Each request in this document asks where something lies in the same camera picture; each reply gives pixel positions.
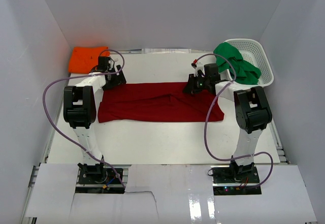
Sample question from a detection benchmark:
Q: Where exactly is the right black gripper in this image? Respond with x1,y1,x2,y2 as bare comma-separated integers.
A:
182,74,210,94

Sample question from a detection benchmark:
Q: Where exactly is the red t shirt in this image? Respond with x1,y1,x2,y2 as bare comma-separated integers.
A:
97,82,224,123

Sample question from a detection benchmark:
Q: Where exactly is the green t shirt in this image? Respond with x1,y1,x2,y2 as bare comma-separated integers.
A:
213,42,261,85

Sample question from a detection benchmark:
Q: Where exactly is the white plastic laundry basket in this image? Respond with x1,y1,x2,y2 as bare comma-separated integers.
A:
225,39,274,87

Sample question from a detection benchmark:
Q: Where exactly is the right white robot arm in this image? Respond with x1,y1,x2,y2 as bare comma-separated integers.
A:
183,60,272,183

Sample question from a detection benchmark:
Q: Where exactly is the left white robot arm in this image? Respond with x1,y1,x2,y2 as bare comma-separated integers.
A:
63,49,126,183

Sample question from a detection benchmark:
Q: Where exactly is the folded orange t shirt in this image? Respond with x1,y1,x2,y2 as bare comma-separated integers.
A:
68,46,108,74

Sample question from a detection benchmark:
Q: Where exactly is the white label strip back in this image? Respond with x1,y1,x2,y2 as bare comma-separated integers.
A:
141,48,191,54

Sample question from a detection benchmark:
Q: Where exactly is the white paper sheet front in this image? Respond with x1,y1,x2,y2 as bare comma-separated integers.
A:
25,164,316,223

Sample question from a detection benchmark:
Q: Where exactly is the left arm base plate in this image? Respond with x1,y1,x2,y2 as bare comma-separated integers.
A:
75,168,125,194

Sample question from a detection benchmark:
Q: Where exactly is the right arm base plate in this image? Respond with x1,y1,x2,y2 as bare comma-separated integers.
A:
207,167,262,196

